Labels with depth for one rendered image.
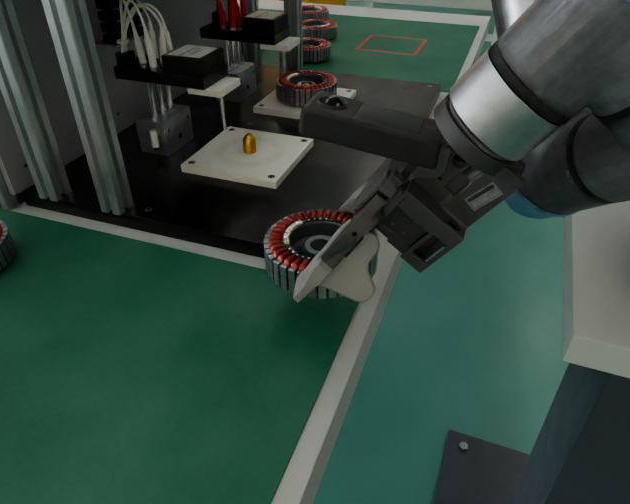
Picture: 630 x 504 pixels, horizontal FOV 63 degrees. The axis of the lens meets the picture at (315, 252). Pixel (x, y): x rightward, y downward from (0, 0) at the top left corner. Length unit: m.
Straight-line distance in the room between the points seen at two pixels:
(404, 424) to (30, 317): 1.00
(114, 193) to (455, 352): 1.14
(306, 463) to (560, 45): 0.34
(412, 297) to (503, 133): 1.37
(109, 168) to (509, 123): 0.47
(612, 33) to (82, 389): 0.48
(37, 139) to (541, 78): 0.58
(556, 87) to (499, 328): 1.36
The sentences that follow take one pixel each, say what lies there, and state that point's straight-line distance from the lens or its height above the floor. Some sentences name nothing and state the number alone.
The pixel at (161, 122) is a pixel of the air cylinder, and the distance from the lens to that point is 0.82.
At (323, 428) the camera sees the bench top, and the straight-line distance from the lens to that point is 0.46.
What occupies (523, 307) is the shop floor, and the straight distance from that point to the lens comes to 1.79.
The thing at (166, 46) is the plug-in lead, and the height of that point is 0.92.
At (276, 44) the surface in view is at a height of 0.88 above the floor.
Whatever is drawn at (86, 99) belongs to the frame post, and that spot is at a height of 0.92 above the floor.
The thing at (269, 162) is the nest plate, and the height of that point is 0.78.
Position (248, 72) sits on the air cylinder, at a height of 0.81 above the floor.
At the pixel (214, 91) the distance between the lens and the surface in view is 0.76.
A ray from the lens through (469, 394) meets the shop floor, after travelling 1.49.
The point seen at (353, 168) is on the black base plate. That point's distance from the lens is 0.78.
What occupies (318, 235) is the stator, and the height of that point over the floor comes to 0.83.
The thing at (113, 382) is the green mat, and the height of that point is 0.75.
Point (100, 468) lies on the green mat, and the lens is 0.47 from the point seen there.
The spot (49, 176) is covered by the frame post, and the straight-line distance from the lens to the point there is 0.75.
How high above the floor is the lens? 1.12
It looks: 36 degrees down
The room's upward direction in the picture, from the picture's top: straight up
